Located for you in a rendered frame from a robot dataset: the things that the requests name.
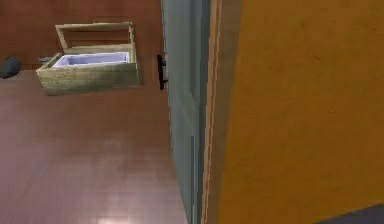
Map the grey-green room door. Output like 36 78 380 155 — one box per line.
160 0 212 224

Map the wooden bed with white mattress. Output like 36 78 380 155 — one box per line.
35 21 140 97

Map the dark grey round object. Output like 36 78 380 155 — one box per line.
0 56 22 80

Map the black door handle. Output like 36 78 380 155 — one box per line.
156 53 169 91

